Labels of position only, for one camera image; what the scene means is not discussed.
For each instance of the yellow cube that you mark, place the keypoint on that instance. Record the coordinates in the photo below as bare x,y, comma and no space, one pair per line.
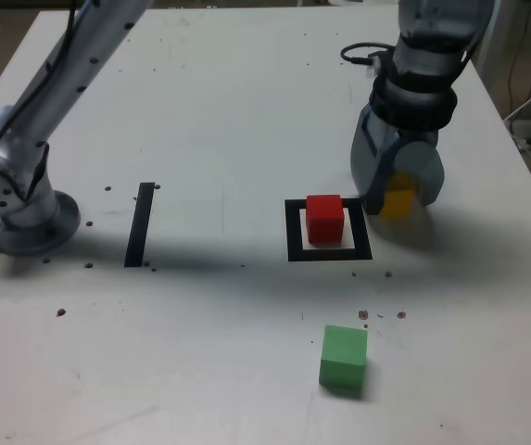
398,199

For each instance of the black tape square outline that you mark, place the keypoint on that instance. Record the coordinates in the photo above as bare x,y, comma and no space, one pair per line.
293,232

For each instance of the green cube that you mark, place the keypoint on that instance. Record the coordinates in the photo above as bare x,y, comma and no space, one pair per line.
343,361

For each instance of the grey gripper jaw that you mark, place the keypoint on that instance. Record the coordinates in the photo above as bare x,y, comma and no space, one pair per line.
371,167
425,167

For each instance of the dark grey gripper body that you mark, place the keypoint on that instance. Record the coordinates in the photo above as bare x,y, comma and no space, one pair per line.
420,136

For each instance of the black tape strip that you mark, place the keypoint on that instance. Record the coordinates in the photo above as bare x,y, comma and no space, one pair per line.
139,227

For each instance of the small wrist camera box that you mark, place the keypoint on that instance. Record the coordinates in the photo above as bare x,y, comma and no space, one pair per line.
376,65

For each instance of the red cube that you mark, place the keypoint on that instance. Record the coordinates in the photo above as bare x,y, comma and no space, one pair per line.
324,222

